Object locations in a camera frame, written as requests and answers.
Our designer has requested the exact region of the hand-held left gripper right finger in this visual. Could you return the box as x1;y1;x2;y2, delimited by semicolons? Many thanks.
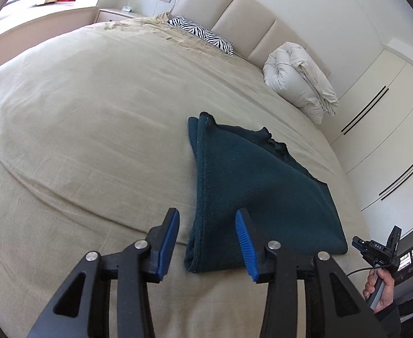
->
235;208;376;338

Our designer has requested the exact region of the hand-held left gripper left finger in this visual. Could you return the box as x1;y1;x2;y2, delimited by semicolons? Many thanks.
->
26;208;180;338

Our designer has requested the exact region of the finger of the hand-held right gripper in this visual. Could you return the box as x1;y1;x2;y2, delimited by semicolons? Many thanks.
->
351;236;371;254

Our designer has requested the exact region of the dark green knit sweater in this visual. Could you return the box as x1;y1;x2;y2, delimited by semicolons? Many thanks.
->
183;112;348;273

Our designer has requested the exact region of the person's right forearm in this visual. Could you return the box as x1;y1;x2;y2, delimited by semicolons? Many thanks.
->
373;302;403;338

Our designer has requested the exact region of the person's right hand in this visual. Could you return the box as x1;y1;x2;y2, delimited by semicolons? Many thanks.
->
363;269;396;312

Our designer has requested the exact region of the white wardrobe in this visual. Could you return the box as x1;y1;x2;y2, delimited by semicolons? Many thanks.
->
328;35;413;240

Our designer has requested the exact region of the bed with beige sheet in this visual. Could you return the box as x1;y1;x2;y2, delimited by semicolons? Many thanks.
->
0;14;369;338

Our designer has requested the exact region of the folded white duvet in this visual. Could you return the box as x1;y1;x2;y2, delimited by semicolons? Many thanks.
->
263;42;339;124

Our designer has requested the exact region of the zebra print pillow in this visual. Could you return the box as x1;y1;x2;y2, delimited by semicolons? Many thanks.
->
167;16;234;56

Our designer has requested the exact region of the beige nightstand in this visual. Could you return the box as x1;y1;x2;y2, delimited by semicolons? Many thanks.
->
97;8;140;24

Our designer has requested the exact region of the beige padded headboard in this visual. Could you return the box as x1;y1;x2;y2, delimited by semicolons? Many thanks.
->
173;0;332;78

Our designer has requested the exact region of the beige window ledge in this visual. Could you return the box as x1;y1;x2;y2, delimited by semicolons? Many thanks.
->
0;6;99;55

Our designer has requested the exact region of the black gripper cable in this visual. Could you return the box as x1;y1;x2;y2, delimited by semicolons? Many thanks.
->
347;267;378;279

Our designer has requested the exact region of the black wardrobe handle strip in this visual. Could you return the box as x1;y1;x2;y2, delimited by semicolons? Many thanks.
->
381;148;413;198
344;88;390;135
341;85;386;132
378;143;413;195

